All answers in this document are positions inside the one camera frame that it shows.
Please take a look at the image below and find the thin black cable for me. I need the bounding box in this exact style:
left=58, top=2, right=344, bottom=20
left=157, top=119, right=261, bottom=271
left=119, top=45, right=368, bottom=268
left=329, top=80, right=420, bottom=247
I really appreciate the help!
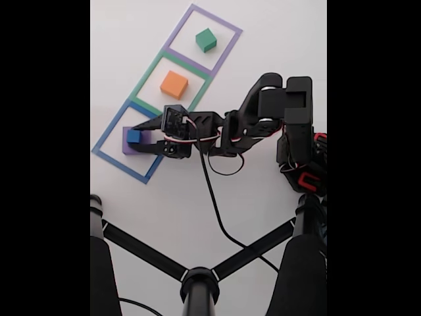
left=118, top=298, right=162, bottom=316

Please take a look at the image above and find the red table clamp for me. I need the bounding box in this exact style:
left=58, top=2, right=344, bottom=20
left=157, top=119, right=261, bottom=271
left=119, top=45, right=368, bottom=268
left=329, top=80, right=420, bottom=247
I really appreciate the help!
left=297, top=171, right=322, bottom=192

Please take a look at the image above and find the black tripod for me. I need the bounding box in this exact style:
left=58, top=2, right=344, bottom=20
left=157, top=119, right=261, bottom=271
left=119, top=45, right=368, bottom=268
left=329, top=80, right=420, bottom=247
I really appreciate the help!
left=90, top=194, right=328, bottom=316

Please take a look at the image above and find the purple tape square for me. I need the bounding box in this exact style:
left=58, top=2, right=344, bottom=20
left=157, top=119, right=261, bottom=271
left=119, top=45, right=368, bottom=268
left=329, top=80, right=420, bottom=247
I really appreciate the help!
left=163, top=3, right=243, bottom=78

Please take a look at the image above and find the blue tape square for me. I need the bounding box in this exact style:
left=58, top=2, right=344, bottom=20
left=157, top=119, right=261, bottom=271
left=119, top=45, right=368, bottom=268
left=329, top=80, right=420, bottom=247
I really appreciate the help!
left=91, top=98, right=181, bottom=185

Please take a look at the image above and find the black gripper camera board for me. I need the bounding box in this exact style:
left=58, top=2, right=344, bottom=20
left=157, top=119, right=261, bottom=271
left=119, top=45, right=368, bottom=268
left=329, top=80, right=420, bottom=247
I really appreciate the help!
left=161, top=104, right=192, bottom=141

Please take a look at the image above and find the large purple cube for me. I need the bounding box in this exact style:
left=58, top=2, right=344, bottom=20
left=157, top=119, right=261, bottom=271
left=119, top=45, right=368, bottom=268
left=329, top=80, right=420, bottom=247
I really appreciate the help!
left=122, top=126, right=153, bottom=155

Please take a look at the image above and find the black camera cable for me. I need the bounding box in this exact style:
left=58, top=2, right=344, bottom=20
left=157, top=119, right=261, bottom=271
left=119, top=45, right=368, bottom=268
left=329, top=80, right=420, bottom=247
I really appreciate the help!
left=197, top=138, right=280, bottom=274

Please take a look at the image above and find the green tape square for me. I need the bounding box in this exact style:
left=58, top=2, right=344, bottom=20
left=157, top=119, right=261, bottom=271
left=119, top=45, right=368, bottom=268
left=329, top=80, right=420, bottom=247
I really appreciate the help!
left=128, top=49, right=213, bottom=129

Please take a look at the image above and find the green cube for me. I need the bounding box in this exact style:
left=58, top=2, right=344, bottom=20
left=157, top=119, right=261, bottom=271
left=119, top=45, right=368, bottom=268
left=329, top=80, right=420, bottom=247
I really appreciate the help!
left=195, top=28, right=218, bottom=53

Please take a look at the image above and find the orange cube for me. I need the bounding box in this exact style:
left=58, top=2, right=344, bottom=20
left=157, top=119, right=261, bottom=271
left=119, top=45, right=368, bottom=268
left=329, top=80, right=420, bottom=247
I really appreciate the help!
left=160, top=70, right=189, bottom=101

